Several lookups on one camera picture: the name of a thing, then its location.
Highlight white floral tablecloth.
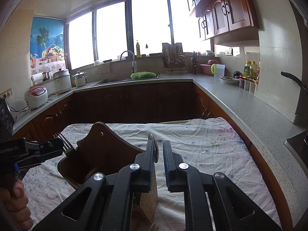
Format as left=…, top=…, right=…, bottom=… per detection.
left=23, top=118, right=281, bottom=230

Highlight pink plastic basin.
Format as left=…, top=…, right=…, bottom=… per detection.
left=200, top=59, right=219, bottom=76

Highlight wooden dish rack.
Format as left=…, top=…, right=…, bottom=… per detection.
left=161, top=43, right=186, bottom=74

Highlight white jug green lid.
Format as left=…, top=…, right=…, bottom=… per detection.
left=211, top=64, right=225, bottom=79

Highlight person left hand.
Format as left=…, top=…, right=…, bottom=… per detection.
left=1, top=179, right=33, bottom=230

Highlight red white rice cooker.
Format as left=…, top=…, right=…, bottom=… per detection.
left=24, top=85, right=48, bottom=110

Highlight metal fork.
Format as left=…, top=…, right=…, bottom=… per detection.
left=53, top=132, right=75, bottom=157

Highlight green sink basket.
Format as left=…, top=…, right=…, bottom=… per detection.
left=131, top=71, right=157, bottom=80

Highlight yellow oil bottle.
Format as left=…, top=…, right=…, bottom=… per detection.
left=244, top=60, right=257, bottom=79

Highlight yellow bottle on windowsill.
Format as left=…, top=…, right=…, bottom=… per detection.
left=136, top=42, right=142, bottom=58

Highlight large white rice cooker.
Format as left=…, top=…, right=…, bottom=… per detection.
left=53, top=69, right=72, bottom=94

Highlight upper wooden cabinets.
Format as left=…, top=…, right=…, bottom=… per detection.
left=187, top=0, right=259, bottom=46

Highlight wooden utensil holder box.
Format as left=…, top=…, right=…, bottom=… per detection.
left=57, top=121, right=158, bottom=223

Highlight white plate with food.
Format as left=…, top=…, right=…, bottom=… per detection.
left=220, top=76, right=240, bottom=85

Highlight gas stove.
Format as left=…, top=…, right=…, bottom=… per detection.
left=285, top=130, right=307, bottom=171

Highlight curved steel faucet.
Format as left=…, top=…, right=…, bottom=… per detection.
left=120, top=50, right=137, bottom=73

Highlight paper towel roll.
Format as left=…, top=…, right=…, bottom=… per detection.
left=31, top=73, right=43, bottom=85

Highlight wall power outlet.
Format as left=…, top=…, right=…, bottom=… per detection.
left=0, top=88, right=13, bottom=98

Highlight tropical fruit poster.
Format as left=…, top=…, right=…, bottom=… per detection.
left=30, top=17, right=66, bottom=75

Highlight black wok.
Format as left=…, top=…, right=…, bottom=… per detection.
left=280, top=71, right=307, bottom=92

